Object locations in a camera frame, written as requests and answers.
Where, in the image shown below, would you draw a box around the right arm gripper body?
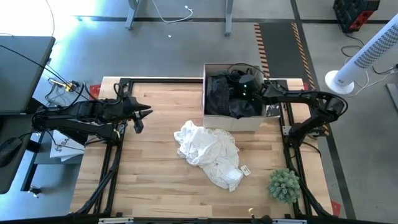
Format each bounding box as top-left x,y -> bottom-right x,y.
238,73 -> 266,100

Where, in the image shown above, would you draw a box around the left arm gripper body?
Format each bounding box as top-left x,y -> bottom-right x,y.
121,94 -> 141,123

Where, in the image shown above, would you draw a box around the dark knit sweater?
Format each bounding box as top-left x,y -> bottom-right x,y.
205,74 -> 232,117

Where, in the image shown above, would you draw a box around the white garment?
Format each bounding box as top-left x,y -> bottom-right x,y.
173,119 -> 252,193

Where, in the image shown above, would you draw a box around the black paperback book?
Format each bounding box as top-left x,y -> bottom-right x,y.
266,104 -> 281,118

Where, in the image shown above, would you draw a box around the beige open storage box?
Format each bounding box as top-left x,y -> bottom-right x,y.
202,63 -> 268,132

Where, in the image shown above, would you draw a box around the grey table leg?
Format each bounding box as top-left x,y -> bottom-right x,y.
224,0 -> 234,37
125,0 -> 141,31

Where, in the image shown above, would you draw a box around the white printed papers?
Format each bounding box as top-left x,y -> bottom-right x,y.
49,130 -> 87,162

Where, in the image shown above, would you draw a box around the white tower fan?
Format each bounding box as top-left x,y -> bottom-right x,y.
325,21 -> 398,96

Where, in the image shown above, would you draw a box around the small artificial green plant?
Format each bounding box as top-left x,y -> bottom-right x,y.
266,169 -> 301,205

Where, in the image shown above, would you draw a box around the grey desk panel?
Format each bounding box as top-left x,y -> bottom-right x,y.
0,35 -> 56,114

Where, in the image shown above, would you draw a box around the small desk caster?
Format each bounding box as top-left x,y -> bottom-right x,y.
29,185 -> 43,198

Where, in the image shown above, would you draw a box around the black and red crate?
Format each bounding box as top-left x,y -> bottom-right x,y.
332,0 -> 381,34

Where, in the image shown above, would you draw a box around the black computer mouse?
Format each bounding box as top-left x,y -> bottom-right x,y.
0,137 -> 24,168

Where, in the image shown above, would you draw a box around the black object with beige tip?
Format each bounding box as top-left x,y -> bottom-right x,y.
248,207 -> 274,224

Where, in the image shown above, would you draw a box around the dark desk top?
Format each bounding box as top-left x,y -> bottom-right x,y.
0,113 -> 39,194

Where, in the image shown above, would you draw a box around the grey furniture foot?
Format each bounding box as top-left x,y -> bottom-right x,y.
385,82 -> 398,113

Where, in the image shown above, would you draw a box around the black metal table frame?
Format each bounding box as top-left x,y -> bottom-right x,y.
73,77 -> 336,218

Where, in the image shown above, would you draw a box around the yellow cable connector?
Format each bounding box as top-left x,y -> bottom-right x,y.
63,81 -> 79,93

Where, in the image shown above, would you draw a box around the white floor cable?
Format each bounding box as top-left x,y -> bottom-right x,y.
151,0 -> 194,24

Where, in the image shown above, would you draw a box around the black floor cable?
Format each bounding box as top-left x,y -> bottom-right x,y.
340,32 -> 368,66

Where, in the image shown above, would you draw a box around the silver metal bracket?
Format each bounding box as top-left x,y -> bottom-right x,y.
98,217 -> 134,224
272,219 -> 308,224

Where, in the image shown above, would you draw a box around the white fan cable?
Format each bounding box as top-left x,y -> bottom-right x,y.
348,70 -> 393,97

